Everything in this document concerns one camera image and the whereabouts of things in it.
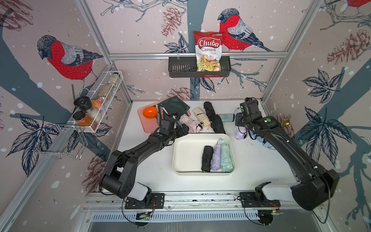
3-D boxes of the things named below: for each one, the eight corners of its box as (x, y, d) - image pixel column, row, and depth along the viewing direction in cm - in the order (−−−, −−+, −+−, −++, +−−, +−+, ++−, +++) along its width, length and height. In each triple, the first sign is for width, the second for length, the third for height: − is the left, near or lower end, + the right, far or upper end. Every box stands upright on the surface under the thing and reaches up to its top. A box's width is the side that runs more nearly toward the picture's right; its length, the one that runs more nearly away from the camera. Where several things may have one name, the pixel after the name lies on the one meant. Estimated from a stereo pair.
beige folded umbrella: (204, 128, 103) (205, 127, 101) (191, 111, 113) (191, 109, 112) (212, 125, 105) (212, 123, 103) (198, 108, 115) (198, 106, 114)
